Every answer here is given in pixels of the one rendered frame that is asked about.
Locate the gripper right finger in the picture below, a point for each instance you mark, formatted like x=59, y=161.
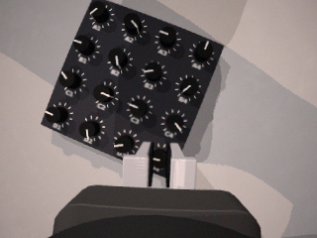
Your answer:
x=182, y=169

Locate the black square knob box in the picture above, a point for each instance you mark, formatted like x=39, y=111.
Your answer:
x=143, y=68

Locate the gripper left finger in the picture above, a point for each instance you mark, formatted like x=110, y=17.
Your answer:
x=136, y=167

